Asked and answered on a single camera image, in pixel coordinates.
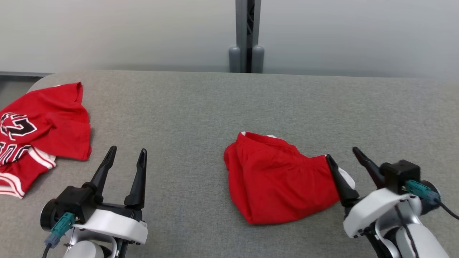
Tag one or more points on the grey metal frame post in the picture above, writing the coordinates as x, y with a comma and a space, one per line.
242, 28

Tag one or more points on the red shorts white trim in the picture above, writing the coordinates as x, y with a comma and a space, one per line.
279, 179

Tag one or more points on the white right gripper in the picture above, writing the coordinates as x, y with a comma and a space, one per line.
373, 208

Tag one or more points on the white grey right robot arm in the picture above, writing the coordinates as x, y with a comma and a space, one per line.
426, 240

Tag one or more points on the grey fabric sofa cushion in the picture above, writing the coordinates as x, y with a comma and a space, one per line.
179, 125

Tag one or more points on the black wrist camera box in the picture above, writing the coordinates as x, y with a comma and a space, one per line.
71, 200
400, 175

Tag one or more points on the red jersey black white print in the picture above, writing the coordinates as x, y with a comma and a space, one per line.
61, 122

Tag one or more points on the grey baseboard strip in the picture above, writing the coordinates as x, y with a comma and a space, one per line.
21, 74

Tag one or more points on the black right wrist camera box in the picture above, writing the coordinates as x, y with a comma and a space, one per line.
400, 175

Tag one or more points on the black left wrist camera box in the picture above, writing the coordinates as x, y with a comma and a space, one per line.
71, 200

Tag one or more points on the grey cylinder post foot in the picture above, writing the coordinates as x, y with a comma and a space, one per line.
258, 59
234, 59

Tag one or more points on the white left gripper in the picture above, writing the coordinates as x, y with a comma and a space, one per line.
118, 224

